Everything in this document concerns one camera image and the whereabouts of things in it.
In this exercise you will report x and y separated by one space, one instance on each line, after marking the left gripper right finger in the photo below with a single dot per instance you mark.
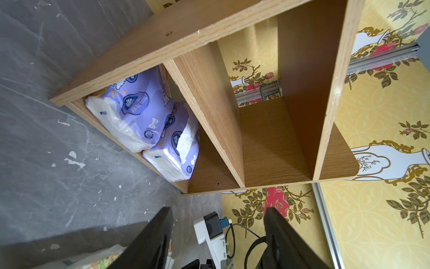
285 248

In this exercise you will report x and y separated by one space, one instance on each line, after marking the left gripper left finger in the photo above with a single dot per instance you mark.
150 249

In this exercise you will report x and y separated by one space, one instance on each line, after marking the purple tissue pack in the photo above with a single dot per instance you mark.
135 110
175 155

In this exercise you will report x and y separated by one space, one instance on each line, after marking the yellow green tissue pack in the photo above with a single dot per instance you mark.
97 260

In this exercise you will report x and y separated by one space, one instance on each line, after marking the wooden three-tier shelf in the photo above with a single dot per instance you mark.
292 139

